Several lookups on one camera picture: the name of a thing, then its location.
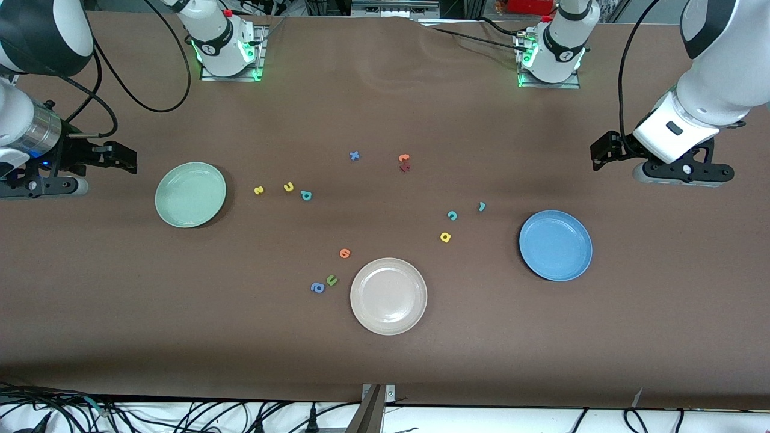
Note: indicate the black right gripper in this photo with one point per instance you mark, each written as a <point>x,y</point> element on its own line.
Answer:
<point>73,154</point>

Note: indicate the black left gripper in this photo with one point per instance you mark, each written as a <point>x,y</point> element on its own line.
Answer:
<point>619,146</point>

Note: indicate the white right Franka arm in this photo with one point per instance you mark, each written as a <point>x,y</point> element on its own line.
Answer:
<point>222,42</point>

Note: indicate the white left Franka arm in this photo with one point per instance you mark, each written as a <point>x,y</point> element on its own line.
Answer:
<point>716,90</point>

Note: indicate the green plate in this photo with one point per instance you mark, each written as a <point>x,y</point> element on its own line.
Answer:
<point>190,194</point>

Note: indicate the blue plate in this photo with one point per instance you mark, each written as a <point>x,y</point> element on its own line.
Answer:
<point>555,245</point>

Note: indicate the red box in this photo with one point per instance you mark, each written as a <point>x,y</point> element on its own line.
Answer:
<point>529,6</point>

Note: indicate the blue letter a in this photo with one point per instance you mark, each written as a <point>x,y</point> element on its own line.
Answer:
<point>317,288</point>

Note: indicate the white paper tag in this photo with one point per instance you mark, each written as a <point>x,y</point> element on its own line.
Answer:
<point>637,398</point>

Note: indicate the grey metal box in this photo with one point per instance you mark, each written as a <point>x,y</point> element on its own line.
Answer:
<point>394,8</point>

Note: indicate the beige plate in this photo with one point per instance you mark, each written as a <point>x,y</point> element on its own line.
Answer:
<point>388,296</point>

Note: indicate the metal table edge bracket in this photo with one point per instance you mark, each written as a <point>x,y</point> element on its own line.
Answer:
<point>373,415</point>

